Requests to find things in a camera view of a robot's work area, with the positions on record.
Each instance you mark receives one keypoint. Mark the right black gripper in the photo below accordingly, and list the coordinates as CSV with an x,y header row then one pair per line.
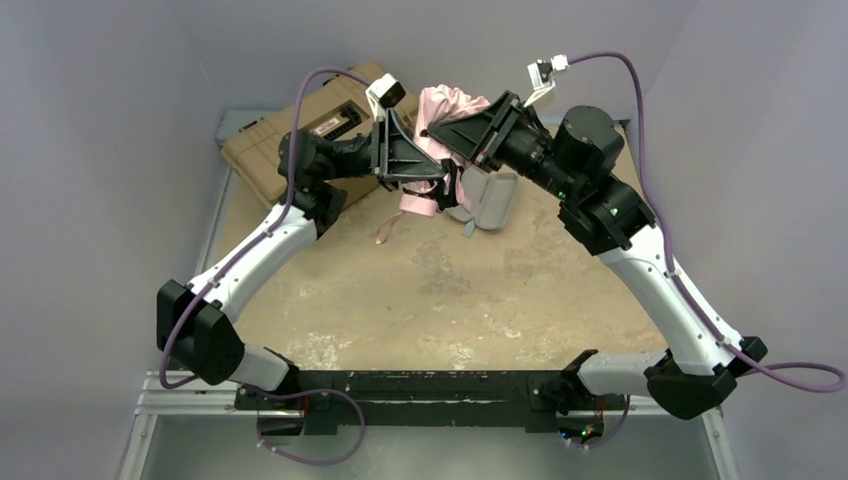
x,y
490,132

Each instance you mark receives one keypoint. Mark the pink grey umbrella case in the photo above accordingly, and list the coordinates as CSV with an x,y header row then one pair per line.
x,y
489,198

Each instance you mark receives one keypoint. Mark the pink umbrella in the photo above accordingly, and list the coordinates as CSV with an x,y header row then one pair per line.
x,y
428,198

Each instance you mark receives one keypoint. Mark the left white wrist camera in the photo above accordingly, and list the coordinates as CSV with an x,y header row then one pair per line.
x,y
384,95

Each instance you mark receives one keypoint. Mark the tan plastic toolbox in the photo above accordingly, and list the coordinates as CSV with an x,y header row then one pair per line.
x,y
337,110

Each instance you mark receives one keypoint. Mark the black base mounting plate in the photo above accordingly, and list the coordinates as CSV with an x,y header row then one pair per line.
x,y
536,401

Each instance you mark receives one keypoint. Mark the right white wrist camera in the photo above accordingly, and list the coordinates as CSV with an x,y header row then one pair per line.
x,y
542,74

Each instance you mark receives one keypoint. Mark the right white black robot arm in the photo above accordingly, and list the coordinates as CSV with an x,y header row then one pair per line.
x,y
702,362

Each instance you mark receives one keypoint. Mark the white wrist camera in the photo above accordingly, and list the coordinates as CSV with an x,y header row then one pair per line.
x,y
542,74
384,95

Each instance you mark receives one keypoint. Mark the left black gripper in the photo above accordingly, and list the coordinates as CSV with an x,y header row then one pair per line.
x,y
384,148

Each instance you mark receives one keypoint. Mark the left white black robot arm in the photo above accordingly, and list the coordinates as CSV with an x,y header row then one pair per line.
x,y
194,321

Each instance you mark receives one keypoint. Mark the aluminium frame rail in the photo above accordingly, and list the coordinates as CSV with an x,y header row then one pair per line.
x,y
197,398

